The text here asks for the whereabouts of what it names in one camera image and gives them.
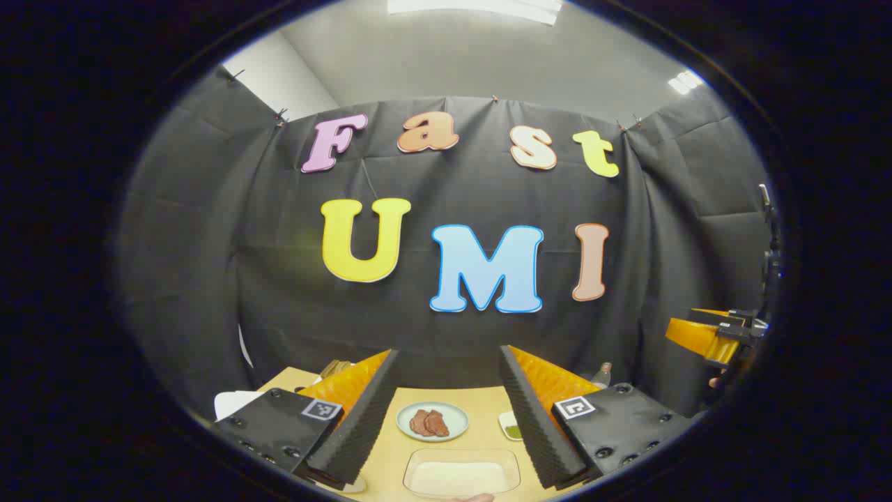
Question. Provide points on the white divided dish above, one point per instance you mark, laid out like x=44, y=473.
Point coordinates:
x=507, y=418

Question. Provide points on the white rice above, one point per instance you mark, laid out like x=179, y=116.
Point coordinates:
x=460, y=479

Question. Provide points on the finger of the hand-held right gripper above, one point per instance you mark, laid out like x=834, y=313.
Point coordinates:
x=700, y=338

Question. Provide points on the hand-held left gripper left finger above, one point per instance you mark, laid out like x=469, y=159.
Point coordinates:
x=362, y=432

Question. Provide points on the red meat slice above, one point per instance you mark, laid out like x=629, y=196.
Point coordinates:
x=439, y=424
x=419, y=423

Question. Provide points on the black backdrop cloth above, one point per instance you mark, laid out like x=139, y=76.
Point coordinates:
x=432, y=335

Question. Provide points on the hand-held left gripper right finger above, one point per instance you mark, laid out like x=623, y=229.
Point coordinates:
x=529, y=432

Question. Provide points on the small ceiling light panel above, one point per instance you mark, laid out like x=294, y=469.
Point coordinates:
x=686, y=81

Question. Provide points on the clear plastic water bottle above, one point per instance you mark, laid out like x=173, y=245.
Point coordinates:
x=601, y=376

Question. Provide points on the green mung beans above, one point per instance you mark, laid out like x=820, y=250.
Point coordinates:
x=513, y=432

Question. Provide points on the clear glass tray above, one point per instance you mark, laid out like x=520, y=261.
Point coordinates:
x=418, y=457

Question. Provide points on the pale green plate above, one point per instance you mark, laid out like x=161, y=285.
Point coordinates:
x=456, y=413

